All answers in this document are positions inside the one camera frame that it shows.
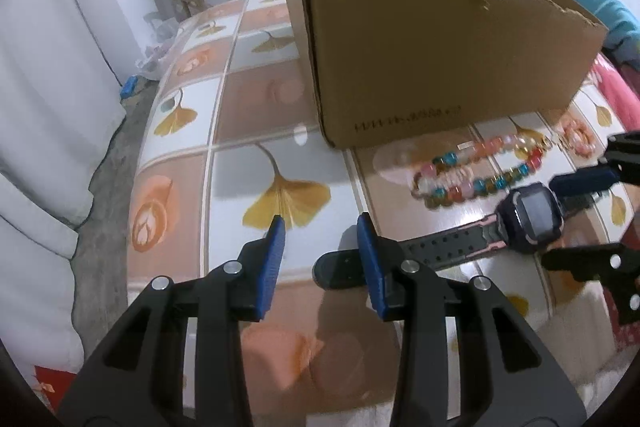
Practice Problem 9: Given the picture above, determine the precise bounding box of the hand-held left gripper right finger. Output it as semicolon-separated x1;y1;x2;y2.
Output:
356;213;588;427

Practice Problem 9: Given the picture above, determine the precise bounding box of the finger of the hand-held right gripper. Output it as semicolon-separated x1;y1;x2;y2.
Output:
549;132;640;204
541;243;640;328

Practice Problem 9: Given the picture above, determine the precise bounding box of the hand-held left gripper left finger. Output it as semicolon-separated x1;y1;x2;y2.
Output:
55;214;287;427

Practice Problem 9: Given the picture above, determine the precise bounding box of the black smartwatch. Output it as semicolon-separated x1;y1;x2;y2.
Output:
312;181;601;293

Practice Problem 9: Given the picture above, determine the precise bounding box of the colourful bead bracelet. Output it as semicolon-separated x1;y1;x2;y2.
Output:
411;146;547;210

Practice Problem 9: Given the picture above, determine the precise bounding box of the brown cardboard box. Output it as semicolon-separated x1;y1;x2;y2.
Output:
274;0;610;150

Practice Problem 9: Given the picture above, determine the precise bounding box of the pink floral blanket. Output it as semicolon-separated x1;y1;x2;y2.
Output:
585;52;640;358

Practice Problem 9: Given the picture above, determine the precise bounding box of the ginkgo leaf print tablecloth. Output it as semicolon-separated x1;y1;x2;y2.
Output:
127;0;640;418

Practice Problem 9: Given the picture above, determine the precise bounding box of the clear plastic bag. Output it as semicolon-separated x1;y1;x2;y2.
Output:
134;14;178;80

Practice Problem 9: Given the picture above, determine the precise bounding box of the red paper packet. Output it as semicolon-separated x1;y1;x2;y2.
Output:
34;364;73;410

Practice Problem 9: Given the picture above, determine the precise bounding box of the white curtain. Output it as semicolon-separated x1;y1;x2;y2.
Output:
0;0;146;383

